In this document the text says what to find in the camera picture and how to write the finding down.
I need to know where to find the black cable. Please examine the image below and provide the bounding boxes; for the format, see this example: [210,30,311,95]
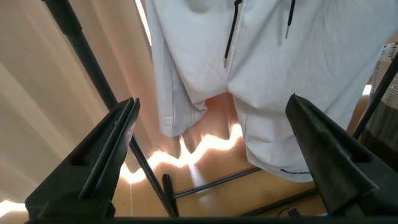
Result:
[275,207,302,218]

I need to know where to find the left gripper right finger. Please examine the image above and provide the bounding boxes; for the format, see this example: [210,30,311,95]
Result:
[285,94,398,216]

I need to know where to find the white laundry basket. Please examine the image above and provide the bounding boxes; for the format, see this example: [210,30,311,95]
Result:
[360,42,398,172]

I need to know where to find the black clothes rack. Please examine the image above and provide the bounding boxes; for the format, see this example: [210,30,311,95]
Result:
[42,0,398,218]

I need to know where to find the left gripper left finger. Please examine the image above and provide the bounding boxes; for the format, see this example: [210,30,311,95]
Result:
[24,97,141,218]

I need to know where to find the pale grey shorts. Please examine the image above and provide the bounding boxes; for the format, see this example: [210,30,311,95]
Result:
[144,0,398,184]

